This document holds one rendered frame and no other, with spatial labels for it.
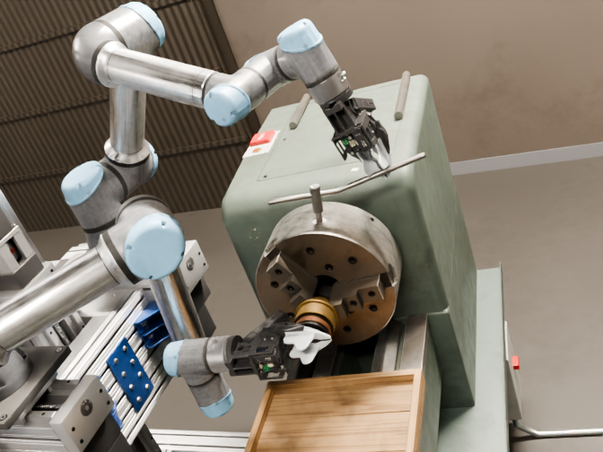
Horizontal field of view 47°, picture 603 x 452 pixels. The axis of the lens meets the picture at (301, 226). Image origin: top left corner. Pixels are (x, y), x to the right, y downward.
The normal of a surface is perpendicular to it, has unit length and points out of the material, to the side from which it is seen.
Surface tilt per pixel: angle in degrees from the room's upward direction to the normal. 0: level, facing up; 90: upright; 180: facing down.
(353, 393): 0
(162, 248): 89
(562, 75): 90
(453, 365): 90
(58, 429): 90
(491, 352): 0
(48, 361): 0
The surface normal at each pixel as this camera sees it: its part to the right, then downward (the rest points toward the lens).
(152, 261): 0.47, 0.29
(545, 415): -0.32, -0.82
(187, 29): -0.31, 0.56
